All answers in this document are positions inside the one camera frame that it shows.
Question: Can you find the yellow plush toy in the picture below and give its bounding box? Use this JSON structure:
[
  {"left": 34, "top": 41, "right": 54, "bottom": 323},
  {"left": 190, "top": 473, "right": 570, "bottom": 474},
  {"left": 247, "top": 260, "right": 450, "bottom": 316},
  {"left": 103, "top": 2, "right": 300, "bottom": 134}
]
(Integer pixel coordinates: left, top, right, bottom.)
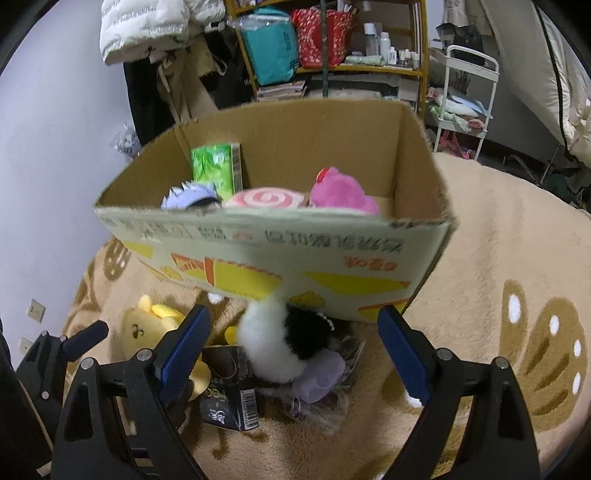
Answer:
[{"left": 121, "top": 294, "right": 240, "bottom": 402}]

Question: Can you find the black face tissue pack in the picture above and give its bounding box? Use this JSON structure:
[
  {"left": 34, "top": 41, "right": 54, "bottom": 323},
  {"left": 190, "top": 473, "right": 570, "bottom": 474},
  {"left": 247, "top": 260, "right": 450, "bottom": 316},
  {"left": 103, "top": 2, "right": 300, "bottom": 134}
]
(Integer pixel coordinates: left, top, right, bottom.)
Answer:
[{"left": 199, "top": 345, "right": 259, "bottom": 432}]

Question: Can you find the white black fluffy plush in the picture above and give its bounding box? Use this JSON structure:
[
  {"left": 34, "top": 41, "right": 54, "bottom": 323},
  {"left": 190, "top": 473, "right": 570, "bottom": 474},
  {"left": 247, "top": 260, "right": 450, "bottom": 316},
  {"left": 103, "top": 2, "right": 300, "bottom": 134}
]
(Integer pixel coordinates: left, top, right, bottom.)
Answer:
[{"left": 236, "top": 299, "right": 352, "bottom": 384}]

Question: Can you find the purple item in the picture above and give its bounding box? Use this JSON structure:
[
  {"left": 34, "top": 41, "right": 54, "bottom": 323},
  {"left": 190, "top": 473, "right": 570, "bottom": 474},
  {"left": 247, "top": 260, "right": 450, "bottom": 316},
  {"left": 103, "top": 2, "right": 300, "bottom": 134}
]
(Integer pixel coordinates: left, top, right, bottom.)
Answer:
[{"left": 257, "top": 338, "right": 366, "bottom": 434}]

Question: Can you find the purple spiky hair plush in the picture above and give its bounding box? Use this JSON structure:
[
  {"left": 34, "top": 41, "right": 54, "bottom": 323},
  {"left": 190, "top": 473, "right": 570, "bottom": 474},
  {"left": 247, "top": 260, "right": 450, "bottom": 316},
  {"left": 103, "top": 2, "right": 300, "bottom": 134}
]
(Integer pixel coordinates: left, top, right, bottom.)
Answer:
[{"left": 160, "top": 181, "right": 221, "bottom": 210}]

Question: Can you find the pink swirl plush cushion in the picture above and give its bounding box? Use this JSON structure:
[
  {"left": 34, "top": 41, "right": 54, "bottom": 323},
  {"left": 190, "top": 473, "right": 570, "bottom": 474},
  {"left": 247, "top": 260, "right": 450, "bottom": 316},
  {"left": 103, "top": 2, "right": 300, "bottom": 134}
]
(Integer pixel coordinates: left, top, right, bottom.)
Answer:
[{"left": 223, "top": 187, "right": 305, "bottom": 209}]

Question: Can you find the green tissue pack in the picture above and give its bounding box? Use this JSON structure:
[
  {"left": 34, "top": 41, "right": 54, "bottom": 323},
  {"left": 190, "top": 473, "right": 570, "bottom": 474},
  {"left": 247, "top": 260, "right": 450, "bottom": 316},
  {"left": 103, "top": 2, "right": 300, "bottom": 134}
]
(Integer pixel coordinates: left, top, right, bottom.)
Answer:
[{"left": 190, "top": 143, "right": 243, "bottom": 201}]

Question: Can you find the pink bear plush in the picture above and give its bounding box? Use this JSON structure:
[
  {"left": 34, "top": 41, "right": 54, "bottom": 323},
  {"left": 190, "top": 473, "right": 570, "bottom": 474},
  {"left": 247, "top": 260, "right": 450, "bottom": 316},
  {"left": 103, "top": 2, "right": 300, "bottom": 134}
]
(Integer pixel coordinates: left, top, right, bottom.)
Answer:
[{"left": 308, "top": 167, "right": 380, "bottom": 215}]

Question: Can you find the beige patterned blanket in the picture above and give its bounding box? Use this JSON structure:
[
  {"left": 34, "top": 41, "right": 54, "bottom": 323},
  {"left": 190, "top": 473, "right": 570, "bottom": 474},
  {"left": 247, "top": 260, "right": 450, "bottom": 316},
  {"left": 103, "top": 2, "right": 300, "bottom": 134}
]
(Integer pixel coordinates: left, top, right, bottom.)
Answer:
[{"left": 59, "top": 151, "right": 591, "bottom": 480}]

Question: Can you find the plastic bag of toys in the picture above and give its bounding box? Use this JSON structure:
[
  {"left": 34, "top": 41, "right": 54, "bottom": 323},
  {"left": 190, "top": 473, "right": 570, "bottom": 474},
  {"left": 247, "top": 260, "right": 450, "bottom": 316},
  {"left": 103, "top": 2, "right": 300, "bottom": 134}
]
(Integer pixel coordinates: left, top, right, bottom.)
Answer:
[{"left": 111, "top": 123, "right": 141, "bottom": 159}]

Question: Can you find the cardboard box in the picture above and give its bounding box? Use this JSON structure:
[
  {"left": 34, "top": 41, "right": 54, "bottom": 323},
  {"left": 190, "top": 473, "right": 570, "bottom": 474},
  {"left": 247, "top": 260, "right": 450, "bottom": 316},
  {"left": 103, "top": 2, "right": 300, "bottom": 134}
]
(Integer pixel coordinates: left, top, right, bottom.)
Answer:
[{"left": 95, "top": 99, "right": 456, "bottom": 322}]

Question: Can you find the beige coat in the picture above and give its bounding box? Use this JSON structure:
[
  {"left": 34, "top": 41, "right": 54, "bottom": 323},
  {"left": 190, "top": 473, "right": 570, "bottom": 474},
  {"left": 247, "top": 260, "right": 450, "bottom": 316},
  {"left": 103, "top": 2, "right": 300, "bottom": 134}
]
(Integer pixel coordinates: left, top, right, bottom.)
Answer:
[{"left": 157, "top": 34, "right": 225, "bottom": 124}]

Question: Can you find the white rolling cart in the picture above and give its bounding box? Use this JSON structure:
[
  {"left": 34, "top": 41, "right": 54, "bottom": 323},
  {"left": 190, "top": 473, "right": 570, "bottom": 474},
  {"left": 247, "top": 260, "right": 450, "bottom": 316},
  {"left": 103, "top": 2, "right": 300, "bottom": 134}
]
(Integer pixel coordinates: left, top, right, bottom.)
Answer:
[{"left": 427, "top": 42, "right": 500, "bottom": 160}]

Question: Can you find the white puffer jacket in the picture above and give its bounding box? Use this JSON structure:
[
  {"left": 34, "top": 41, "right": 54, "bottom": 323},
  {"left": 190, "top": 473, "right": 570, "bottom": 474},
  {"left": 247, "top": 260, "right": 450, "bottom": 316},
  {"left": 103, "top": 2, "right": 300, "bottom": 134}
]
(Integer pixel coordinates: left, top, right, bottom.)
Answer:
[{"left": 99, "top": 0, "right": 226, "bottom": 65}]

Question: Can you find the stack of books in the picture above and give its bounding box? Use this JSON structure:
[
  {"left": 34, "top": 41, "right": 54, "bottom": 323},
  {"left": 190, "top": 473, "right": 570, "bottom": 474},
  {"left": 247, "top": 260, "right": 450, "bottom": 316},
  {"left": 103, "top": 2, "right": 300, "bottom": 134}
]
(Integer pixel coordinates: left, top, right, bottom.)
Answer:
[{"left": 255, "top": 80, "right": 307, "bottom": 102}]

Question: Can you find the teal bag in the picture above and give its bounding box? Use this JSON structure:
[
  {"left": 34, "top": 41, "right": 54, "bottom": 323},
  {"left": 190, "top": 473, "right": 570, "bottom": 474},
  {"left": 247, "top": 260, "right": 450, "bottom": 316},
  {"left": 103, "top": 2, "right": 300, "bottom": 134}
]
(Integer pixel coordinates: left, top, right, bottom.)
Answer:
[{"left": 238, "top": 7, "right": 298, "bottom": 87}]

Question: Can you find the wooden shelf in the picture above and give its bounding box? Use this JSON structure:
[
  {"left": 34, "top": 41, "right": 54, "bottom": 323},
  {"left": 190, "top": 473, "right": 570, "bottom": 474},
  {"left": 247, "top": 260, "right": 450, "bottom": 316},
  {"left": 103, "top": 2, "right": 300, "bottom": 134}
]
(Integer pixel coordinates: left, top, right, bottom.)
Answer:
[{"left": 225, "top": 1, "right": 429, "bottom": 115}]

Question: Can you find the red gift bag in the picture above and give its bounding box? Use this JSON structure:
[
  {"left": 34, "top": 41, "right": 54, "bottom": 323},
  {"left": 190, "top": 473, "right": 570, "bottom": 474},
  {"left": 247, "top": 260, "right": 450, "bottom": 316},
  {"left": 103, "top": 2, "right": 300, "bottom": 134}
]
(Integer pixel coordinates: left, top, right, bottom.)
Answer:
[{"left": 290, "top": 8, "right": 356, "bottom": 69}]

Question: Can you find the green pole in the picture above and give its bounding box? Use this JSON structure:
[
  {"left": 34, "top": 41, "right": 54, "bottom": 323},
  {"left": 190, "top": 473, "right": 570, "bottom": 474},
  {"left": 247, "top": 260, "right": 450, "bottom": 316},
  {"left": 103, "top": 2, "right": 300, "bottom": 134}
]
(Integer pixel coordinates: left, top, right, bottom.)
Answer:
[{"left": 320, "top": 0, "right": 329, "bottom": 99}]

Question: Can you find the wall socket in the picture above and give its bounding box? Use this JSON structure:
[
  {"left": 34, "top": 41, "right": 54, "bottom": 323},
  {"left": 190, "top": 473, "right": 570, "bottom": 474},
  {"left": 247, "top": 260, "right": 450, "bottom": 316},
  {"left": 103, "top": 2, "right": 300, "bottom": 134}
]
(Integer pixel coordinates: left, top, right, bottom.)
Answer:
[{"left": 26, "top": 299, "right": 46, "bottom": 323}]

